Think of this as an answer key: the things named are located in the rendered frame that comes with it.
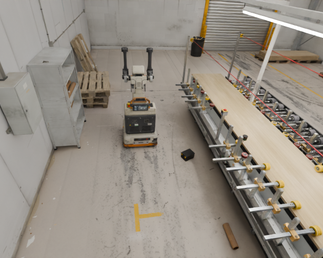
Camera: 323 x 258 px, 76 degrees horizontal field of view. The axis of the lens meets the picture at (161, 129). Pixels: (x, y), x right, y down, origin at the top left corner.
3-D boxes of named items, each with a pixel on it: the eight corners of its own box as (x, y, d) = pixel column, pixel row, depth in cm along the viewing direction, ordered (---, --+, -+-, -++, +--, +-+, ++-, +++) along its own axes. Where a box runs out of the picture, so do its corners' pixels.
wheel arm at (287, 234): (264, 241, 168) (266, 239, 166) (262, 237, 171) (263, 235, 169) (317, 233, 176) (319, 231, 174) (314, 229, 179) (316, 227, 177)
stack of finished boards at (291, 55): (318, 59, 889) (320, 56, 879) (268, 60, 843) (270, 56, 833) (304, 54, 949) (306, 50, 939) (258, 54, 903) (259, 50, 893)
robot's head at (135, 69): (144, 73, 348) (144, 64, 350) (132, 73, 345) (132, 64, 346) (144, 76, 362) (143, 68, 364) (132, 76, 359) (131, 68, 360)
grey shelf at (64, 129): (54, 150, 370) (25, 65, 278) (64, 121, 441) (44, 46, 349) (80, 148, 377) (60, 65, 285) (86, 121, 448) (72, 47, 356)
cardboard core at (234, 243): (233, 246, 245) (223, 223, 269) (231, 250, 250) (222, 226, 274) (239, 245, 247) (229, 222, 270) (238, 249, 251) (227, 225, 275)
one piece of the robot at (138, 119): (155, 138, 386) (157, 99, 337) (125, 140, 377) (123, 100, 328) (153, 128, 413) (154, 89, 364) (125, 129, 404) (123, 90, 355)
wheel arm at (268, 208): (249, 213, 188) (250, 211, 186) (247, 210, 191) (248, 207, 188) (297, 207, 196) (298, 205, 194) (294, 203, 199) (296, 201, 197)
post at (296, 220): (274, 248, 193) (297, 220, 164) (272, 244, 196) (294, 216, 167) (277, 248, 194) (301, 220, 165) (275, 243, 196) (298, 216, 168)
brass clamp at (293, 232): (291, 241, 170) (294, 239, 167) (281, 226, 181) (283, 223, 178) (298, 240, 171) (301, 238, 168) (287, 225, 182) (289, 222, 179)
